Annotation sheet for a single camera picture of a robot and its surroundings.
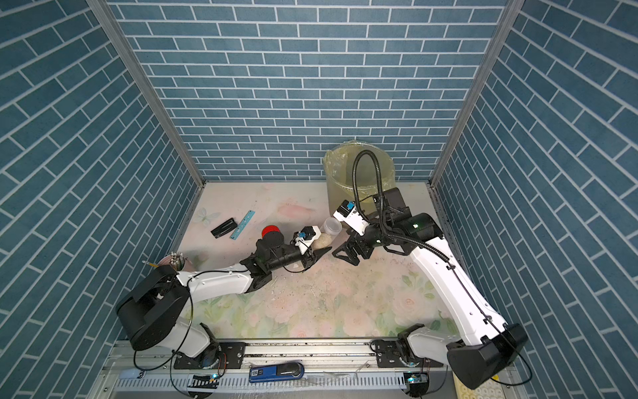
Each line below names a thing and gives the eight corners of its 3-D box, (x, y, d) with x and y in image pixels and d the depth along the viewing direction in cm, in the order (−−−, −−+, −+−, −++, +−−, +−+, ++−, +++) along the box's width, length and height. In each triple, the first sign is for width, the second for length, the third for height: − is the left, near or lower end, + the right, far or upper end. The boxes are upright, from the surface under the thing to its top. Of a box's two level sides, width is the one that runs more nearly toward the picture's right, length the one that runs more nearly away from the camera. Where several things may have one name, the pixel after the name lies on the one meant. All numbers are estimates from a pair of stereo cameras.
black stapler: (216, 239, 102) (214, 236, 100) (211, 233, 104) (209, 230, 102) (239, 225, 106) (237, 222, 105) (234, 220, 108) (233, 217, 107)
